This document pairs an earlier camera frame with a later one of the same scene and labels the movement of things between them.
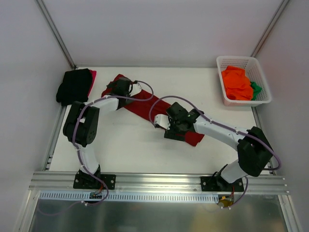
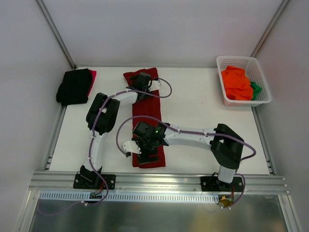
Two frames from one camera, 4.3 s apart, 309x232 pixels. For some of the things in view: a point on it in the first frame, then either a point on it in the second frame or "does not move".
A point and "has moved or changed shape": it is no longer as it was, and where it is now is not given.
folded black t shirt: x=75 y=87 does not move
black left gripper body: x=115 y=84 → x=139 y=79
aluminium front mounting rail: x=151 y=183 does not move
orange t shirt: x=238 y=86 does not move
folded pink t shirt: x=93 y=75 does not move
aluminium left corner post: x=55 y=32 does not move
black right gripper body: x=174 y=135 → x=147 y=147
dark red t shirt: x=148 y=105 has moved or changed shape
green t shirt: x=257 y=88 does not move
